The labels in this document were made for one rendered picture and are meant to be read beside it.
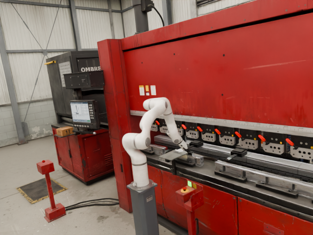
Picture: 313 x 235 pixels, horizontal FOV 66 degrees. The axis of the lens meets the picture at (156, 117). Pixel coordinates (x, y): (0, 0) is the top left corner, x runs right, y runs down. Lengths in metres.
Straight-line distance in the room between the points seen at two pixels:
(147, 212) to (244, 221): 0.84
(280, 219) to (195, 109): 1.14
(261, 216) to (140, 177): 1.01
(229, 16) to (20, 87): 7.54
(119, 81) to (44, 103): 6.10
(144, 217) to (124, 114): 1.51
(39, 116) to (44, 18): 3.22
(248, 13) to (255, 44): 0.23
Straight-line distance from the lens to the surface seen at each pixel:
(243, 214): 2.32
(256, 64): 2.01
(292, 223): 2.14
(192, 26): 2.33
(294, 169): 2.37
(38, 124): 8.99
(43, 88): 8.95
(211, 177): 2.34
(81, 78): 3.14
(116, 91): 3.06
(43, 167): 3.55
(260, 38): 2.00
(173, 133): 2.26
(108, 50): 3.05
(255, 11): 2.02
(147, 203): 2.00
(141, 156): 1.87
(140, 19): 3.01
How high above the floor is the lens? 1.89
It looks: 11 degrees down
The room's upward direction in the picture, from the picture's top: 6 degrees counter-clockwise
